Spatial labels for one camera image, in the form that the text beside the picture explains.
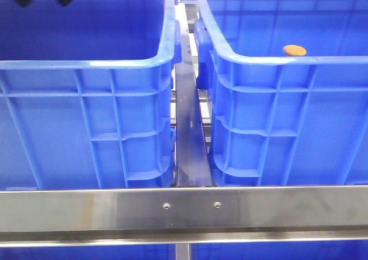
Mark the yellow push button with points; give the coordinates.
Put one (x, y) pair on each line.
(294, 50)

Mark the blue crate front left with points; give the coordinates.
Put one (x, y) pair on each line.
(85, 94)

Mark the blue crate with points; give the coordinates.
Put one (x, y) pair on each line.
(285, 120)
(85, 94)

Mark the steel rack centre divider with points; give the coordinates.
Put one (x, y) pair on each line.
(191, 154)

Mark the blue crate front right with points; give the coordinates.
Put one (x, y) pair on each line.
(285, 120)

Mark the blue crate lower shelf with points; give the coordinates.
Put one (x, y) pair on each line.
(345, 249)

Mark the steel rack front rail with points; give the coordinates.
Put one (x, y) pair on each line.
(183, 215)

